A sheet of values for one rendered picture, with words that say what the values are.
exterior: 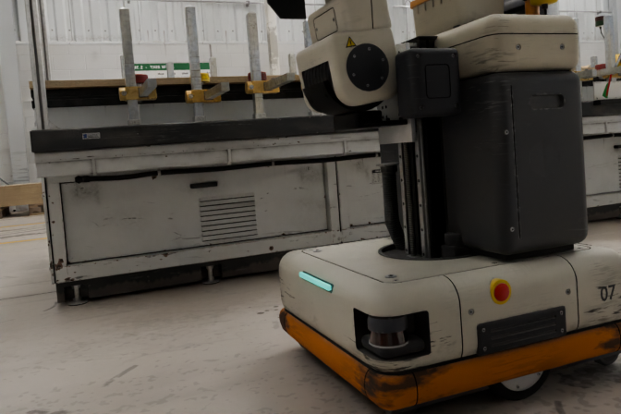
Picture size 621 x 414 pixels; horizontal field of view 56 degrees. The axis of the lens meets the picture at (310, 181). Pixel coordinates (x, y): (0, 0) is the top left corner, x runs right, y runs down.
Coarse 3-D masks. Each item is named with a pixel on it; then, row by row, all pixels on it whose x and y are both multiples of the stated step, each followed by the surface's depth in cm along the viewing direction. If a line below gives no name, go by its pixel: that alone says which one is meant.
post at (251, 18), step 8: (248, 16) 238; (256, 16) 239; (248, 24) 239; (256, 24) 239; (248, 32) 240; (256, 32) 239; (248, 40) 241; (256, 40) 239; (256, 48) 239; (256, 56) 239; (256, 64) 239; (256, 72) 239; (256, 96) 240; (256, 104) 240; (256, 112) 240
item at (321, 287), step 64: (320, 256) 150; (384, 256) 143; (576, 256) 129; (320, 320) 135; (384, 320) 109; (448, 320) 113; (512, 320) 118; (576, 320) 125; (384, 384) 109; (448, 384) 113
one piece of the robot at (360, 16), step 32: (352, 0) 126; (384, 0) 129; (320, 32) 139; (352, 32) 126; (384, 32) 129; (320, 64) 132; (352, 64) 126; (384, 64) 129; (352, 96) 127; (384, 96) 130
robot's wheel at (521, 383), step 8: (528, 376) 122; (536, 376) 123; (544, 376) 124; (496, 384) 119; (504, 384) 120; (512, 384) 120; (520, 384) 121; (528, 384) 122; (536, 384) 123; (496, 392) 119; (504, 392) 120; (512, 392) 120; (520, 392) 121; (528, 392) 122; (512, 400) 121
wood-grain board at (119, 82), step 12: (48, 84) 226; (60, 84) 228; (72, 84) 229; (84, 84) 231; (96, 84) 232; (108, 84) 234; (120, 84) 236; (168, 84) 243; (180, 84) 246; (204, 84) 252; (216, 84) 256
